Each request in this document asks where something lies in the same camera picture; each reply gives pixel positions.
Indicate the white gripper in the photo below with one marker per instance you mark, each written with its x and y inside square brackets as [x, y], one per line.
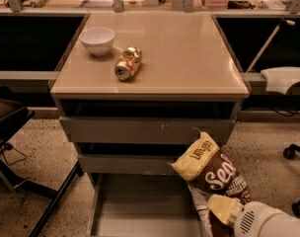
[259, 218]

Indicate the brown chip bag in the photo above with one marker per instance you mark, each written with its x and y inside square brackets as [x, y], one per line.
[208, 171]

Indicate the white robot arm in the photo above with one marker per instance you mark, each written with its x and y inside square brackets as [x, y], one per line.
[286, 225]

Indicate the grey bottom drawer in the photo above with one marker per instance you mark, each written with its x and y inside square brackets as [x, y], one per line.
[143, 206]

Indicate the grey drawer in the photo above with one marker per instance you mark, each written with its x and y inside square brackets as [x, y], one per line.
[145, 122]
[143, 206]
[118, 158]

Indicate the grey middle drawer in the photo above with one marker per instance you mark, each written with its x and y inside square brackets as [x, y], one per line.
[118, 158]

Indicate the grey drawer cabinet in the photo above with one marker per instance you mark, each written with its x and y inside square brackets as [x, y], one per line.
[184, 59]

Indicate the grey top drawer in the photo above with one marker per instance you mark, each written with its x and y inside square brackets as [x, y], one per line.
[145, 122]

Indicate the white curved plastic cover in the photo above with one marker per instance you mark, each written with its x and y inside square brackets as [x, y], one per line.
[281, 79]

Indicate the crushed gold soda can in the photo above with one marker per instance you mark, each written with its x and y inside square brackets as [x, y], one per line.
[128, 63]

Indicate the white rod with tip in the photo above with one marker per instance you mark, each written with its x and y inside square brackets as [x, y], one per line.
[282, 22]

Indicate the white ceramic bowl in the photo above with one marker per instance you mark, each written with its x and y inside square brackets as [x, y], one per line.
[98, 41]

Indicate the black chair left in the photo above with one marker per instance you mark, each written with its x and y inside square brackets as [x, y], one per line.
[13, 116]

